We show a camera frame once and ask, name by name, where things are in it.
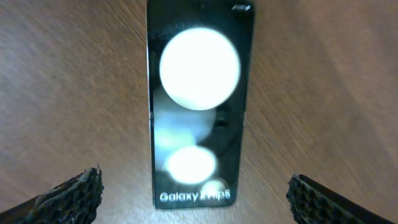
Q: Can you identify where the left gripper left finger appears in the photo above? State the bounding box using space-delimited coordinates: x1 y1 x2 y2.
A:
1 167 104 224

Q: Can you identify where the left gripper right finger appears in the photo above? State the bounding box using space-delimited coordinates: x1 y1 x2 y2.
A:
286 174 394 224

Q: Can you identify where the black Galaxy flip smartphone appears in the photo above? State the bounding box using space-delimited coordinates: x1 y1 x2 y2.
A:
146 0 256 210

